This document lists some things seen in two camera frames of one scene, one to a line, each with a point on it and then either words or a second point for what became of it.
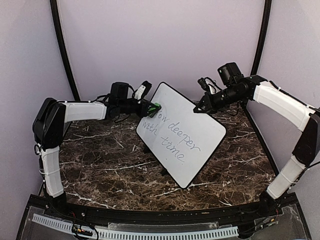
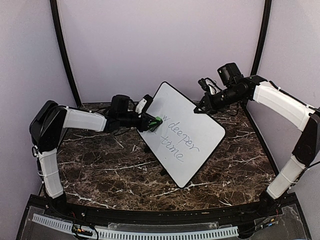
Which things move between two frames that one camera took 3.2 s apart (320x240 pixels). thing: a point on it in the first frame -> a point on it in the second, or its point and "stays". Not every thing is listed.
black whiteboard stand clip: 164,171 stays
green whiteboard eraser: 153,108 -> 156,124
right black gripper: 209,105 stays
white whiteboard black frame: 181,140 stays
